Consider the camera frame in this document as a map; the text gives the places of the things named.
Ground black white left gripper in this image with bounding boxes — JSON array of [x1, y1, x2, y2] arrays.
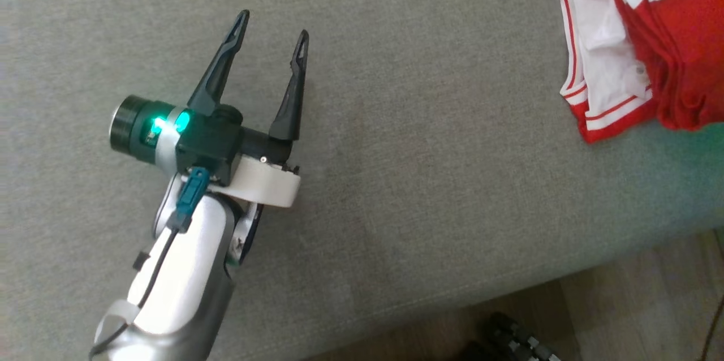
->
[[109, 9, 310, 209]]

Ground red Bulls basketball jersey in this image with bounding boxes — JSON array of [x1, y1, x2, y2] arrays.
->
[[547, 0, 661, 144]]

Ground red shorts with white stripe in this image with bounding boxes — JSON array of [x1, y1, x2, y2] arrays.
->
[[614, 0, 724, 132]]

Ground large grey sofa seat cushion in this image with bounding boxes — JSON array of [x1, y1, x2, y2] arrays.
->
[[0, 0, 724, 361]]

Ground black cable with teal plug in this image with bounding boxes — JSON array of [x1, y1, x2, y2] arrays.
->
[[89, 167, 211, 359]]

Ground thin black cable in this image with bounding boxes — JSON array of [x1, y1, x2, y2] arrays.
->
[[701, 293, 724, 361]]

